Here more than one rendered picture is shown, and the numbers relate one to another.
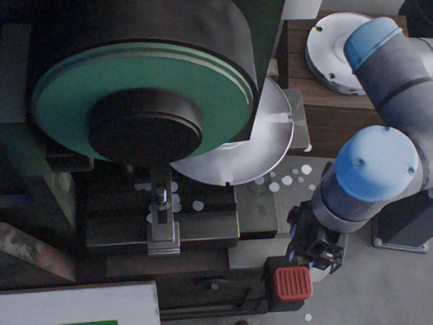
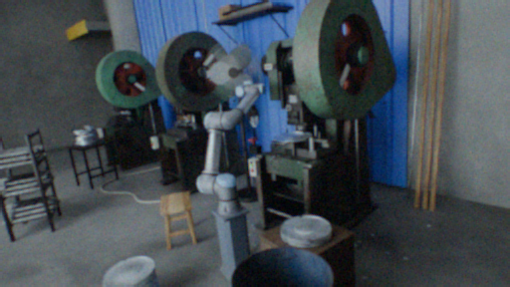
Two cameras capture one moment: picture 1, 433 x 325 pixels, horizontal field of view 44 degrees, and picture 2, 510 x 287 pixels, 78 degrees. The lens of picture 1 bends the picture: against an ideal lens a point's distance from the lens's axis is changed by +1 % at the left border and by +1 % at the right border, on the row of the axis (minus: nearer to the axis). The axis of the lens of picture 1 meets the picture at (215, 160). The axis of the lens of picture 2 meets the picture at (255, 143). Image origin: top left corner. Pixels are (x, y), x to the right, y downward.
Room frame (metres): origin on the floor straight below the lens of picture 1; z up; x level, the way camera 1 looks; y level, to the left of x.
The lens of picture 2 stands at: (2.39, -1.43, 1.32)
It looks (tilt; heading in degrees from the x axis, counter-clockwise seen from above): 14 degrees down; 149
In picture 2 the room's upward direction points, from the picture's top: 6 degrees counter-clockwise
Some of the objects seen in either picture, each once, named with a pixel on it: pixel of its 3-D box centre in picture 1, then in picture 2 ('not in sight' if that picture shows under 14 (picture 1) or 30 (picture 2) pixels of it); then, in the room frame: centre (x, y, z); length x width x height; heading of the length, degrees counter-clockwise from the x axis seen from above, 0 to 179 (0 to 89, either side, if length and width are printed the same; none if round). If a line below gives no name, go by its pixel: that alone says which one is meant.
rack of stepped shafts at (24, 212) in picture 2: not in sight; (24, 182); (-1.22, -1.88, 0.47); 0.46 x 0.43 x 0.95; 82
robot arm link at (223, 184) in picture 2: not in sight; (226, 185); (0.68, -0.66, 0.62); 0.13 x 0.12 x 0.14; 29
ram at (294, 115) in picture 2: not in sight; (297, 102); (0.52, 0.08, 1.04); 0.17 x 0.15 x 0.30; 102
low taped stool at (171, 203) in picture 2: not in sight; (178, 219); (-0.03, -0.80, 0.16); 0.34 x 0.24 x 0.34; 163
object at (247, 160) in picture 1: (221, 119); (292, 137); (0.54, 0.00, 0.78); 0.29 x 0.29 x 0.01
